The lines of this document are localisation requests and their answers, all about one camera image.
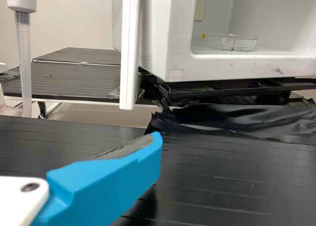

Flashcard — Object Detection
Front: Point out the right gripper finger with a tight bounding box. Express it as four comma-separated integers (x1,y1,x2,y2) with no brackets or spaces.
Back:
31,131,163,226

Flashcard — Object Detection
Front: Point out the petri dish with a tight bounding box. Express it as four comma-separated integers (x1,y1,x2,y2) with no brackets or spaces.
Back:
198,33,259,52

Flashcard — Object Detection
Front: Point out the black platform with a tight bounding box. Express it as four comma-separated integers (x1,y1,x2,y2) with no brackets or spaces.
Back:
0,65,145,119
0,114,316,226
31,47,122,78

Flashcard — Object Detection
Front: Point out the white pipette stand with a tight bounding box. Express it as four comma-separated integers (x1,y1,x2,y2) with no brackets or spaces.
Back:
112,0,145,111

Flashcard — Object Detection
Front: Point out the black tray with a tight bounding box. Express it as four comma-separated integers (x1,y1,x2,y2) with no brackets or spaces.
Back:
158,79,316,106

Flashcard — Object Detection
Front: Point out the white incubator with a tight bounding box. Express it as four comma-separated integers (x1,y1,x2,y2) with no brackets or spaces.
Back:
138,0,316,83

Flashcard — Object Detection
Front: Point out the pipette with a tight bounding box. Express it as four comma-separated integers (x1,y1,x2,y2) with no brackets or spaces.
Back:
6,0,37,118

